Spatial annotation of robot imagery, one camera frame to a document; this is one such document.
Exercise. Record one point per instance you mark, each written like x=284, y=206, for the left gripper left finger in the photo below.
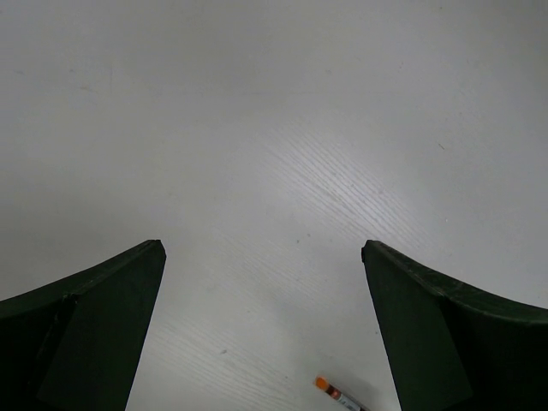
x=75, y=344

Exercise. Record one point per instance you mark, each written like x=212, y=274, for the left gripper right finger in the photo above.
x=452, y=346

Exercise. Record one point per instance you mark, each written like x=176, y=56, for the orange red pen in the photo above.
x=333, y=392

